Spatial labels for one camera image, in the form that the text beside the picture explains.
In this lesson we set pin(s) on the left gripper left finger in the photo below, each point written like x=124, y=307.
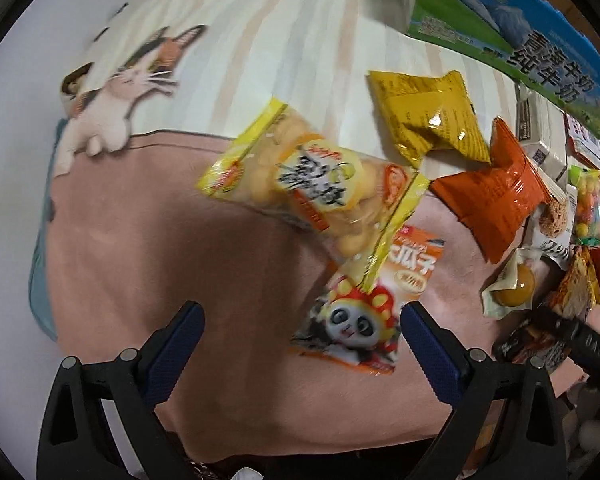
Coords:
x=76, y=441

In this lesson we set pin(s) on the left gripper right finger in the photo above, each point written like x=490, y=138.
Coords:
x=509, y=407

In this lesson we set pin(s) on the colourful candy bag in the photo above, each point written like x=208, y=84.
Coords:
x=587, y=223

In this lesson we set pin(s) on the orange crinkled snack bag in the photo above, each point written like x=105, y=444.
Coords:
x=494, y=202

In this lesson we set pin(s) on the panda sunflower seed packet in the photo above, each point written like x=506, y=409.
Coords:
x=362, y=329

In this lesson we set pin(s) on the red white spicy strip packet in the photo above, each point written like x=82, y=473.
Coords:
x=583, y=144

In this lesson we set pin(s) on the yellow egg cake snack bag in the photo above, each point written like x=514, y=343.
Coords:
x=281, y=166

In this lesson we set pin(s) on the braised egg clear packet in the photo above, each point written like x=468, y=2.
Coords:
x=514, y=287

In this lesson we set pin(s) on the dark orange chip packet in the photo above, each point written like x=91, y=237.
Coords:
x=578, y=293

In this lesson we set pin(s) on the white cookie snack packet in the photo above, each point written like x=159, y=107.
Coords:
x=549, y=228

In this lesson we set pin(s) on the small grey white box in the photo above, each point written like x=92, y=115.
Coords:
x=540, y=130

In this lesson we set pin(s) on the yellow crinkled snack bag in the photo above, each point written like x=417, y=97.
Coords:
x=426, y=113

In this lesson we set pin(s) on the blue green milk carton box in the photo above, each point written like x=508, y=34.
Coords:
x=528, y=40

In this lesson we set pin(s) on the striped cat print bedsheet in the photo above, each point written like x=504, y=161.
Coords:
x=210, y=66

